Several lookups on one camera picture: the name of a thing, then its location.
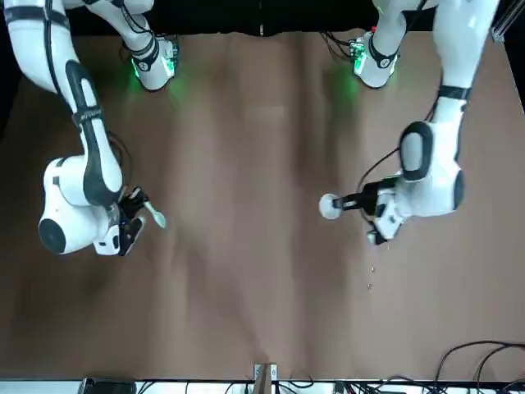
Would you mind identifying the aluminium frame profile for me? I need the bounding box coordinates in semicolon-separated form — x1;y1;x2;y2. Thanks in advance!
490;0;524;43

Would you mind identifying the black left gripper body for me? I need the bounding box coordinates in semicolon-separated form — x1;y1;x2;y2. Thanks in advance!
360;179;386;218

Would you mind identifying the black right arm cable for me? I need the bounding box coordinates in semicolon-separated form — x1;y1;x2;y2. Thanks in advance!
107;130;133;194

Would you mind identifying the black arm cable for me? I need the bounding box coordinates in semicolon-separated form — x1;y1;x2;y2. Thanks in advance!
358;145;405;194
107;130;133;194

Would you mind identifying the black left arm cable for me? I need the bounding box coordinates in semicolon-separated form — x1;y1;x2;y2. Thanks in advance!
358;145;405;194

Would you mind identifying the aluminium camera post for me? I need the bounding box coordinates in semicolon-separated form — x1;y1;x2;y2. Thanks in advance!
253;362;279;394

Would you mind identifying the small white crucible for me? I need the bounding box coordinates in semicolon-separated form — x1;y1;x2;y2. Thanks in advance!
318;192;344;221

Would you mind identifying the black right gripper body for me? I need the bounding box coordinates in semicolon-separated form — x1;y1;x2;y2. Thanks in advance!
108;203;148;257

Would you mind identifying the black desk cable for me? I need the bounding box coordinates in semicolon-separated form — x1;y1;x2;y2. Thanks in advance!
434;338;525;394

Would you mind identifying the small pale green spoon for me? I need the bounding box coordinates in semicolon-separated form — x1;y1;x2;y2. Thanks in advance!
144;201;168;230

